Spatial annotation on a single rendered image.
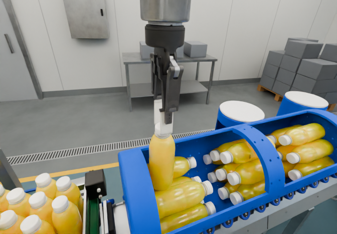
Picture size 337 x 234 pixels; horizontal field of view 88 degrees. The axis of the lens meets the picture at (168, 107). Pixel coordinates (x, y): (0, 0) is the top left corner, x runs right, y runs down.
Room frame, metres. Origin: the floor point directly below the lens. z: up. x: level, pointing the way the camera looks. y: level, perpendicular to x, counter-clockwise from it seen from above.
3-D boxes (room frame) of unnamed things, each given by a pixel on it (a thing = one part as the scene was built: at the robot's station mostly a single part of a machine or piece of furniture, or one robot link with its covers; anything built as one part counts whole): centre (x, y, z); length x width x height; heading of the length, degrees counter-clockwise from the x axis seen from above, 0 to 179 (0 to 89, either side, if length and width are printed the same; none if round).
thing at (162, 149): (0.35, 0.01, 1.23); 0.07 x 0.07 x 0.19
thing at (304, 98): (1.23, -1.06, 1.03); 0.28 x 0.28 x 0.01
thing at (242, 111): (1.00, -0.48, 1.03); 0.28 x 0.28 x 0.01
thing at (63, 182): (0.37, 0.33, 1.09); 0.04 x 0.04 x 0.02
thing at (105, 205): (0.30, 0.17, 0.99); 0.10 x 0.02 x 0.12; 22
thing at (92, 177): (0.47, 0.28, 0.95); 0.10 x 0.07 x 0.10; 22
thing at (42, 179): (0.38, 0.40, 1.09); 0.04 x 0.04 x 0.02
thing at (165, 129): (0.33, 0.00, 1.36); 0.03 x 0.01 x 0.07; 112
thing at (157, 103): (0.38, 0.02, 1.36); 0.03 x 0.01 x 0.07; 112
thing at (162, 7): (0.36, 0.01, 1.59); 0.09 x 0.09 x 0.06
